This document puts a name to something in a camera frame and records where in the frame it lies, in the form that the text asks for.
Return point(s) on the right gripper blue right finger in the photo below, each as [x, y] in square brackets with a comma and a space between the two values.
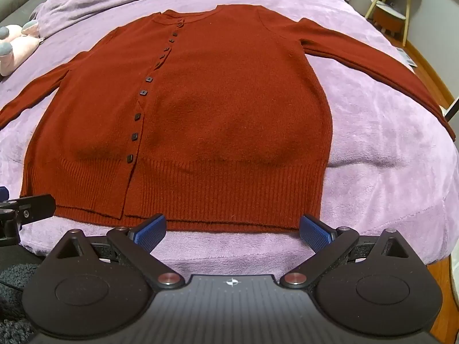
[331, 248]

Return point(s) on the red knit button cardigan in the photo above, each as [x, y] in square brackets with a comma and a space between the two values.
[215, 119]

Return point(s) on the brown round stool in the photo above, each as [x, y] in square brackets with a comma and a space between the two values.
[388, 19]

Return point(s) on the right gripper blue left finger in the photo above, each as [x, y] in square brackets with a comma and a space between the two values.
[134, 248]

